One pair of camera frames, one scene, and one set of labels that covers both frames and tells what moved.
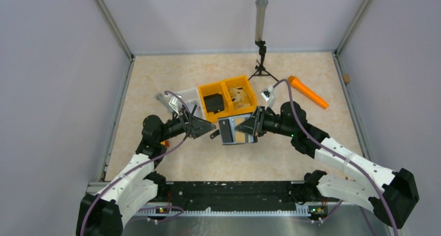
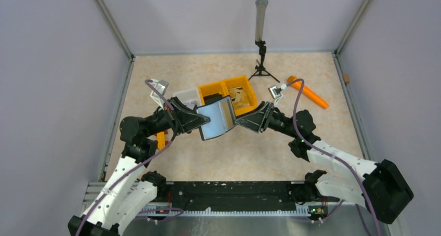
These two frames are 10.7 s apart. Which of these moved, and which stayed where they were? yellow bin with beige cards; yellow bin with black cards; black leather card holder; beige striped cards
Moved: black leather card holder
Stayed: yellow bin with beige cards; yellow bin with black cards; beige striped cards
